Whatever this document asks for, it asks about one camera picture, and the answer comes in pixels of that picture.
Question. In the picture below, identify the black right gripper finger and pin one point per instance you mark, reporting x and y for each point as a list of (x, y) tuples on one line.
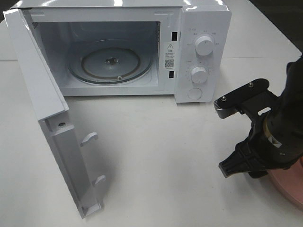
[(238, 161), (257, 174)]

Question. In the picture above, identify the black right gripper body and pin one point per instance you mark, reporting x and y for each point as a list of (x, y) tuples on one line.
[(271, 144)]

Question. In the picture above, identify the pink round plate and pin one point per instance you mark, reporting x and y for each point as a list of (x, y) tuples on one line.
[(290, 182)]

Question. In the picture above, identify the round door release button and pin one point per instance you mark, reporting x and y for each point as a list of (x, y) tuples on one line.
[(195, 93)]

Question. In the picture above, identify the white microwave knob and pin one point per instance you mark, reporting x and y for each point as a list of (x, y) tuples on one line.
[(204, 45), (199, 75)]

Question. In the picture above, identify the white microwave door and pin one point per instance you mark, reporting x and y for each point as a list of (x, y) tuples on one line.
[(51, 111)]

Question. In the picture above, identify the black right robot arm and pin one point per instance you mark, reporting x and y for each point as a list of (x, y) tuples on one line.
[(289, 107)]

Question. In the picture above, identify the white microwave oven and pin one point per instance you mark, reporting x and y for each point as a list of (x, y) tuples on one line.
[(64, 23)]

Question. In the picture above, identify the white warning label sticker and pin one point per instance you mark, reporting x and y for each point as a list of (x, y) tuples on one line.
[(169, 55)]

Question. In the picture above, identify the glass microwave turntable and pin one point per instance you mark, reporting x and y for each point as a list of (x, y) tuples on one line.
[(110, 61)]

